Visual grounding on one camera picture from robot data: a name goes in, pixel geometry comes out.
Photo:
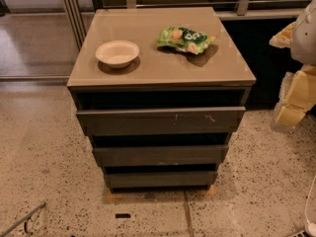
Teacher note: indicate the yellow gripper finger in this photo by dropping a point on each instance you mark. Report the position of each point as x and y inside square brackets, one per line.
[283, 38]
[297, 96]

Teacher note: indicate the grey drawer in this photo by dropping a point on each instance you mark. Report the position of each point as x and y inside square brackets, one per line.
[161, 121]
[159, 156]
[155, 180]

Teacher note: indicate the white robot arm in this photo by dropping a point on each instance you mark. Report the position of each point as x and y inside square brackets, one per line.
[303, 46]

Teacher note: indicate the grey drawer cabinet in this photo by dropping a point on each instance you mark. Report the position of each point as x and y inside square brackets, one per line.
[159, 78]

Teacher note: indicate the grey top drawer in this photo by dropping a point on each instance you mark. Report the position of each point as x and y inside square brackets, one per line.
[161, 121]

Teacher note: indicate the grey bottom drawer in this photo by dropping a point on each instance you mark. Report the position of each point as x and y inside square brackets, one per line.
[155, 180]

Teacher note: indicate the green snack bag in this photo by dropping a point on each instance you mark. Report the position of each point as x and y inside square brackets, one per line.
[184, 40]

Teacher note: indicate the white paper bowl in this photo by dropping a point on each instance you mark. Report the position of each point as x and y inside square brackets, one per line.
[117, 53]

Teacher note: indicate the metal rod on floor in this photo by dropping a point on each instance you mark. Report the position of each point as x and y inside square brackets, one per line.
[22, 220]

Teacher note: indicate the metal door frame post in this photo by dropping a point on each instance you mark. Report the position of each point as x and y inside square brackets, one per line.
[75, 19]

